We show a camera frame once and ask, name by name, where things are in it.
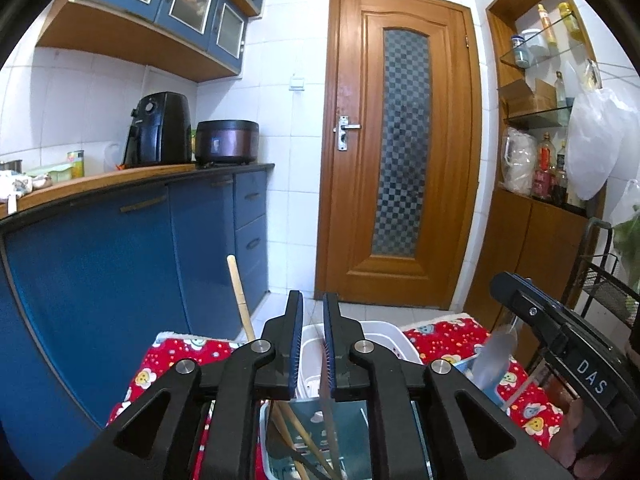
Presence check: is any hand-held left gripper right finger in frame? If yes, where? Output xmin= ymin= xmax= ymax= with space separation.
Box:
xmin=322 ymin=292 xmax=577 ymax=480

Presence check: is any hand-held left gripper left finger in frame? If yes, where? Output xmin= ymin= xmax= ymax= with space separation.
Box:
xmin=54 ymin=290 xmax=305 ymax=480

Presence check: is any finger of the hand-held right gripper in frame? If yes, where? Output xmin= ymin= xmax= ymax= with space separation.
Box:
xmin=489 ymin=272 xmax=571 ymax=357

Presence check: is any light blue plastic utensil holder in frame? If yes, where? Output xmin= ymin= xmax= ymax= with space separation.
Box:
xmin=259 ymin=322 xmax=432 ymax=480

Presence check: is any brown wooden chopstick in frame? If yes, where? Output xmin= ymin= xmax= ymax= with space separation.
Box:
xmin=286 ymin=402 xmax=337 ymax=478
xmin=270 ymin=402 xmax=303 ymax=480

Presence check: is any person's right hand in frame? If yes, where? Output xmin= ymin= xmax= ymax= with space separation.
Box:
xmin=550 ymin=394 xmax=607 ymax=480

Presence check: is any wooden shelf unit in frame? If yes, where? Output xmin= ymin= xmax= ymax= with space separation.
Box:
xmin=462 ymin=0 xmax=640 ymax=367

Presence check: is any bamboo chopstick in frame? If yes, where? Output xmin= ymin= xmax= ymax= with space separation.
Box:
xmin=226 ymin=255 xmax=257 ymax=347

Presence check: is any metal chopstick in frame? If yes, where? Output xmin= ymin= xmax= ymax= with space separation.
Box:
xmin=501 ymin=375 xmax=540 ymax=409

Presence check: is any light blue plastic item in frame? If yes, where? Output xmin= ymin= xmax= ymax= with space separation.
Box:
xmin=452 ymin=355 xmax=511 ymax=402

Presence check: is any green leafy vegetable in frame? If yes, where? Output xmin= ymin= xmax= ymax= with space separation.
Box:
xmin=610 ymin=179 xmax=640 ymax=292

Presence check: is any dark sauce bottle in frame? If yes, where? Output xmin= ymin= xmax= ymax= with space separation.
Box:
xmin=552 ymin=142 xmax=571 ymax=207

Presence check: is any red label bottle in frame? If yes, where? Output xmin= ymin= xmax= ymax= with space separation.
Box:
xmin=532 ymin=132 xmax=556 ymax=202

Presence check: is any red floral cloth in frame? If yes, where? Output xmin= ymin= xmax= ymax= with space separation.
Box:
xmin=106 ymin=312 xmax=568 ymax=480

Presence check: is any clear bag of food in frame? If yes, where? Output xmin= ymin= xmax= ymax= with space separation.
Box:
xmin=500 ymin=127 xmax=539 ymax=197

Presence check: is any wooden door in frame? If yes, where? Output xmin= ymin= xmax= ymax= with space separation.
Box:
xmin=315 ymin=0 xmax=484 ymax=311

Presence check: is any white plastic bag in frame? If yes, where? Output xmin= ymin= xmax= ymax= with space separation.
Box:
xmin=565 ymin=86 xmax=640 ymax=202

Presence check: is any blue base cabinet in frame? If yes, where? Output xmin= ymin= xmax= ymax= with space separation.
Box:
xmin=0 ymin=162 xmax=277 ymax=480

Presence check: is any cardboard box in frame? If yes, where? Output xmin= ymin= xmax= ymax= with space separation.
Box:
xmin=499 ymin=77 xmax=559 ymax=114

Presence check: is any clear glass bottle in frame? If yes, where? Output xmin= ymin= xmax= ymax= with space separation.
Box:
xmin=553 ymin=70 xmax=571 ymax=109

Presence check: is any dark rice cooker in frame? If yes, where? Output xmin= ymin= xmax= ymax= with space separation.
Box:
xmin=194 ymin=119 xmax=260 ymax=166

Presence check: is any glass jar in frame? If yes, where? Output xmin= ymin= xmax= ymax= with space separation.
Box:
xmin=510 ymin=35 xmax=531 ymax=69

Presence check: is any black air fryer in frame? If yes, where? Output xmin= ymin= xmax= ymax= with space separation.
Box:
xmin=122 ymin=92 xmax=194 ymax=167

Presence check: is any yellow oil bottle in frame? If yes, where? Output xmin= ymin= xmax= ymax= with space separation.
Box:
xmin=537 ymin=3 xmax=559 ymax=59

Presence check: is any yellow green bottle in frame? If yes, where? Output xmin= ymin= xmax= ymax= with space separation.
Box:
xmin=557 ymin=2 xmax=584 ymax=42

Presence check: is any black wire rack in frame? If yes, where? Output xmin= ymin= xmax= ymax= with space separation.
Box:
xmin=529 ymin=217 xmax=640 ymax=363

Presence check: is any metal door handle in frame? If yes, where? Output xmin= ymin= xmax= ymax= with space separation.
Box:
xmin=333 ymin=115 xmax=362 ymax=152

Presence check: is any blue wall cabinet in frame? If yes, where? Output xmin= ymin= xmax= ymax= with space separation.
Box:
xmin=35 ymin=0 xmax=274 ymax=84

